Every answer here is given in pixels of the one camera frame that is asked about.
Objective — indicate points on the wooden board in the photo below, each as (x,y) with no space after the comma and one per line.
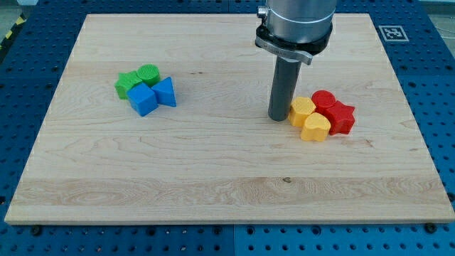
(216,157)

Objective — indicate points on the blue cube block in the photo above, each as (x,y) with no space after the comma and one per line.
(142,99)

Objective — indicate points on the blue triangle block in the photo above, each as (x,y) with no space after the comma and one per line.
(164,92)

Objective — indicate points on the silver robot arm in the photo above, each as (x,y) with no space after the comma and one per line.
(297,21)

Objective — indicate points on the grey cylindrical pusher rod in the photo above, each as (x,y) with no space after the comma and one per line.
(286,73)

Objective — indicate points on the green star block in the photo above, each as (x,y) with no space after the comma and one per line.
(125,82)

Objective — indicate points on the red cylinder block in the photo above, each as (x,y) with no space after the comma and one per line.
(323,99)

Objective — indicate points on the green cylinder block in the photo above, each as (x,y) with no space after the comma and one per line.
(149,74)

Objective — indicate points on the yellow hexagon block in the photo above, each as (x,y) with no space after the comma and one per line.
(301,108)

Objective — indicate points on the white fiducial marker tag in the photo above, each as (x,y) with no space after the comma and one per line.
(393,33)

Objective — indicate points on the red star block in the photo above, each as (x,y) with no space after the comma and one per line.
(341,117)

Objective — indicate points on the yellow heart block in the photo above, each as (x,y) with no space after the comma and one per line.
(315,128)

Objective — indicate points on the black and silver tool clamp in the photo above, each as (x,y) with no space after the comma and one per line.
(302,52)

